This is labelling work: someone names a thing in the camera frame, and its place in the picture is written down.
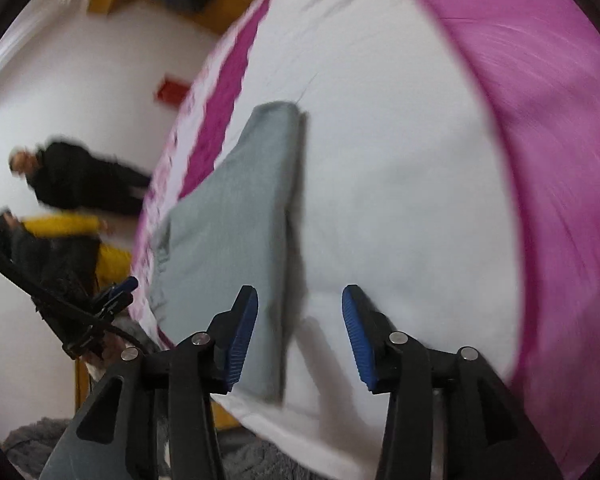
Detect magenta fleece blanket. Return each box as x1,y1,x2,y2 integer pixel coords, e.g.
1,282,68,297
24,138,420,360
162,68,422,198
360,0,600,480

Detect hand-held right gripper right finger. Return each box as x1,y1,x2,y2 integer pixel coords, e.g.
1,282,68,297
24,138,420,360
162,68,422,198
342,284,563,480

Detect grey fluffy rug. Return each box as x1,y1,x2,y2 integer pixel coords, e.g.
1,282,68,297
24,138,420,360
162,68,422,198
2,416,311,480

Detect black cable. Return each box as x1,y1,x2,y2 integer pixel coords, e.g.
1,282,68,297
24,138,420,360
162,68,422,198
0,234,148,356

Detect red wall box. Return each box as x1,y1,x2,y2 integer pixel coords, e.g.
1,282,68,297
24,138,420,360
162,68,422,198
155,75,191,105

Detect grey pants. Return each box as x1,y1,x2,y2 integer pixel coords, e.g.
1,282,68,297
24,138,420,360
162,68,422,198
147,101,308,403

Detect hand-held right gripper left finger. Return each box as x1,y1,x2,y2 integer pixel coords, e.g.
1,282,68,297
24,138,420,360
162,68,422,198
40,285,259,480

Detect white bed sheet floral border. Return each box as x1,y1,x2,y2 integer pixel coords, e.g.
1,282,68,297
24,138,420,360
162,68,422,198
130,0,526,480

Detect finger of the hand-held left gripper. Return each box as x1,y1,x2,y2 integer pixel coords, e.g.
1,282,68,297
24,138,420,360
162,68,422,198
99,293,134,317
107,275,140,297

